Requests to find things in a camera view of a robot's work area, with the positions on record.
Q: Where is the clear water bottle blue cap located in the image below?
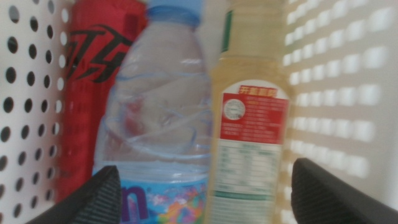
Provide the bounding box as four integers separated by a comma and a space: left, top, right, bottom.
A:
91, 0, 214, 224

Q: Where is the yellow tea bottle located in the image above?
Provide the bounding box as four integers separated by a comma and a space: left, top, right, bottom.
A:
203, 0, 294, 224

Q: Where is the white perforated plastic basket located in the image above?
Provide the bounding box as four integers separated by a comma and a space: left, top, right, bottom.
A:
0, 0, 398, 224

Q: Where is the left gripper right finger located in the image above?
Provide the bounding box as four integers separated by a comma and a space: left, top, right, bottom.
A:
290, 157, 398, 224

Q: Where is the red soda can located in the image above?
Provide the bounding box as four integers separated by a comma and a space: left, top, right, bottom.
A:
55, 0, 149, 203

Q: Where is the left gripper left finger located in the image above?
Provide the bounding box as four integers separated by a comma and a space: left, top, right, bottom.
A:
26, 165, 123, 224

